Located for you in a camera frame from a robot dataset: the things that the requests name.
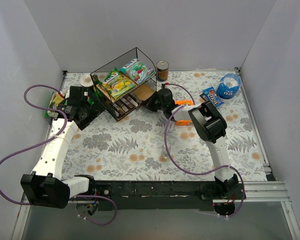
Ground purple M&M's candy bag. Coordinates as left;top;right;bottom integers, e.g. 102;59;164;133
129;92;143;106

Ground brown purple chocolate bar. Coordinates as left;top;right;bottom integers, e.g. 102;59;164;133
113;103;125;118

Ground brown chocolate bar wrapper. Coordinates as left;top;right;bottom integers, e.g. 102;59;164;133
119;98;136;113

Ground teal Fox's candy bag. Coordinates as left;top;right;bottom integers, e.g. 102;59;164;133
120;58;155;85

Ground green Fox's candy bag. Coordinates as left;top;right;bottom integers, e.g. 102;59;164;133
101;67;137;100

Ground blue M&M's candy bag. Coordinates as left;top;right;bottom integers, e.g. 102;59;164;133
200;86;224;108

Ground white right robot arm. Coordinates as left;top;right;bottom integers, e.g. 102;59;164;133
144;88;241;198

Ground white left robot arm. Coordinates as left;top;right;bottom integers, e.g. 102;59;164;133
20;86;105;209

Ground green glass bottle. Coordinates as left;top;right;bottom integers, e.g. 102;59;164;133
91;74;104;99

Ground dark cup with white lid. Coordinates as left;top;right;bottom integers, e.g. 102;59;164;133
79;74;94;88

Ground green cassava chips bag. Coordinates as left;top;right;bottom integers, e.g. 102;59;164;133
44;92;65;118

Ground orange Scrub Daddy box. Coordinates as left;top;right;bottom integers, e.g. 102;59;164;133
175;99;194;126

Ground food tin can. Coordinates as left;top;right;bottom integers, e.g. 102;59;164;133
156;60;169;82

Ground blue M&M's character bag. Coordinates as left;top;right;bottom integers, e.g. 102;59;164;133
216;73;241;103

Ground wire and wood shelf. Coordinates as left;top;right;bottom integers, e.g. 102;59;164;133
90;47;158;122

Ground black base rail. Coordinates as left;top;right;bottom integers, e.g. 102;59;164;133
84;180;246;211

